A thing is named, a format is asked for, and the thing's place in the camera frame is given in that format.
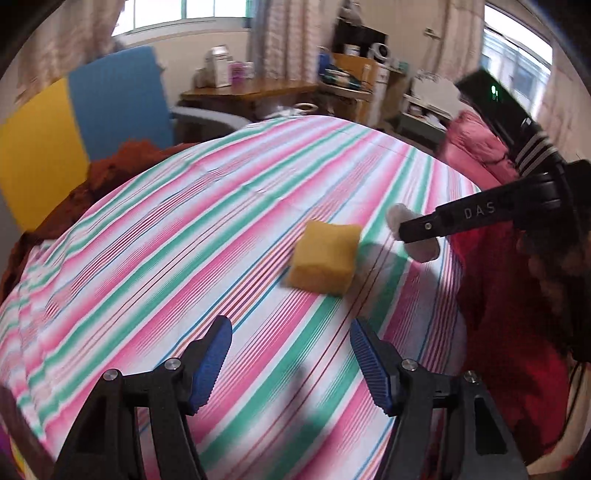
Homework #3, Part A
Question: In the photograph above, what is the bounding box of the patterned beige curtain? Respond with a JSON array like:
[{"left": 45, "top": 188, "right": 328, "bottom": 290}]
[
  {"left": 247, "top": 0, "right": 324, "bottom": 84},
  {"left": 427, "top": 0, "right": 485, "bottom": 121},
  {"left": 18, "top": 0, "right": 121, "bottom": 93}
]

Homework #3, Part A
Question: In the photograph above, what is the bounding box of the white low shelf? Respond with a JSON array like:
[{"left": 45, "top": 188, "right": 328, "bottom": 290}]
[{"left": 399, "top": 69, "right": 462, "bottom": 148}]

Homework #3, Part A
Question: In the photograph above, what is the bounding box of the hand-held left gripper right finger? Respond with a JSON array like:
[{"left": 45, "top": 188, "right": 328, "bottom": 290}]
[{"left": 349, "top": 318, "right": 529, "bottom": 480}]

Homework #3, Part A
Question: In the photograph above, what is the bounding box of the person's right hand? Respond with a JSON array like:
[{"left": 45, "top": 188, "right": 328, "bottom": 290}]
[{"left": 516, "top": 234, "right": 591, "bottom": 361}]

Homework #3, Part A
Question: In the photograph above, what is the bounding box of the white carton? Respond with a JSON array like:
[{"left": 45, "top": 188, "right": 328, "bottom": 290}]
[{"left": 205, "top": 45, "right": 230, "bottom": 88}]

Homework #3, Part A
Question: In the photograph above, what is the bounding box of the rust brown blanket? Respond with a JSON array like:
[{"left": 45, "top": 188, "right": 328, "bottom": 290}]
[{"left": 0, "top": 141, "right": 204, "bottom": 301}]

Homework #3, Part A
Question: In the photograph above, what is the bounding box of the grey bed rail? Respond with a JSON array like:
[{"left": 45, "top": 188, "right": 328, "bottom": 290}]
[{"left": 171, "top": 106, "right": 252, "bottom": 139}]

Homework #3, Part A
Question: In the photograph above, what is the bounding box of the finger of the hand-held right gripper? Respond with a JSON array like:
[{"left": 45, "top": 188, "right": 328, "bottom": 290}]
[{"left": 398, "top": 182, "right": 527, "bottom": 243}]

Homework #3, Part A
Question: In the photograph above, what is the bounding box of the pink green striped bed sheet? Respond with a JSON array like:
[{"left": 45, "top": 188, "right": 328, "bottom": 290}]
[{"left": 0, "top": 115, "right": 483, "bottom": 480}]

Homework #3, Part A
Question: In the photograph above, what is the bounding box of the black appliance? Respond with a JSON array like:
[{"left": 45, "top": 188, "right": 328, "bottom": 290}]
[{"left": 333, "top": 19, "right": 389, "bottom": 58}]

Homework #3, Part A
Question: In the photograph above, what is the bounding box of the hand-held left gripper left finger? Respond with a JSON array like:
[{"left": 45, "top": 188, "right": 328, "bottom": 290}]
[{"left": 53, "top": 315, "right": 233, "bottom": 480}]

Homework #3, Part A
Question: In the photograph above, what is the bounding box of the wooden desk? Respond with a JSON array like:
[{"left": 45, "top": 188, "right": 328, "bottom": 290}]
[{"left": 179, "top": 79, "right": 319, "bottom": 123}]

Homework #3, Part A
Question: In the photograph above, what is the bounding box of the bright side window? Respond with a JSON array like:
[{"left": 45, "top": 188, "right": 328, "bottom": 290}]
[{"left": 482, "top": 14, "right": 552, "bottom": 121}]

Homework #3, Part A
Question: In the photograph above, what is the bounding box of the wooden shelf unit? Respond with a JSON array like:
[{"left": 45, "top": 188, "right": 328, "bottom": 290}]
[{"left": 318, "top": 53, "right": 398, "bottom": 125}]

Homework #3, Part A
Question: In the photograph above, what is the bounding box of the white round snack packet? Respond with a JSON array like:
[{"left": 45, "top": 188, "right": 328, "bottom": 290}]
[{"left": 385, "top": 203, "right": 441, "bottom": 263}]

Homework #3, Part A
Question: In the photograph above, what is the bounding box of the barred window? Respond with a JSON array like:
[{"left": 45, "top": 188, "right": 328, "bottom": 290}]
[{"left": 113, "top": 0, "right": 252, "bottom": 35}]

